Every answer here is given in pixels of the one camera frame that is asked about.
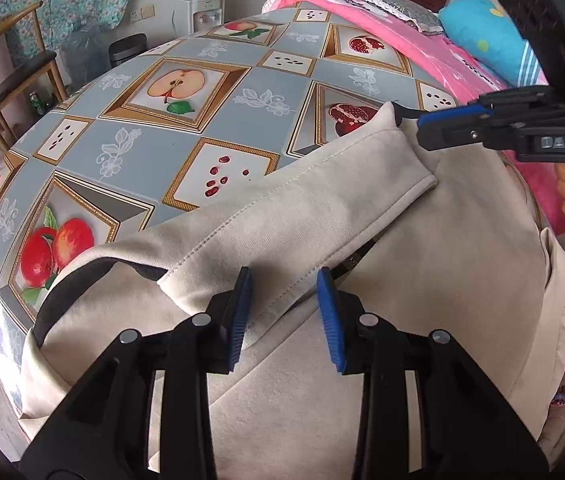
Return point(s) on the wooden chair black seat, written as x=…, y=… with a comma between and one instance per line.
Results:
x=43, y=63

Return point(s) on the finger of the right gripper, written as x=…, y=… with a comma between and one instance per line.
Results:
x=435, y=135
x=473, y=111

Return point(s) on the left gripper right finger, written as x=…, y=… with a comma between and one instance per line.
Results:
x=428, y=410

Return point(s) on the blue cartoon pillow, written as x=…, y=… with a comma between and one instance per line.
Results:
x=486, y=32

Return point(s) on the grey lace pillow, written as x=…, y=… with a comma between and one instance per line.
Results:
x=411, y=13

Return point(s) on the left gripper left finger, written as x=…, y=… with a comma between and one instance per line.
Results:
x=141, y=411

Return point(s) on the pink floral blanket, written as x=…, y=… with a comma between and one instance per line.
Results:
x=453, y=67

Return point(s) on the white water dispenser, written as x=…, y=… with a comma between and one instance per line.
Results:
x=204, y=15

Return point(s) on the black rice cooker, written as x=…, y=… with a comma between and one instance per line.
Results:
x=123, y=50

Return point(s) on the fruit pattern blue tablecloth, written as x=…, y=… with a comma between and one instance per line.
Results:
x=173, y=129

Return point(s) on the empty clear water jug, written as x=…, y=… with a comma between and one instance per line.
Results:
x=84, y=55

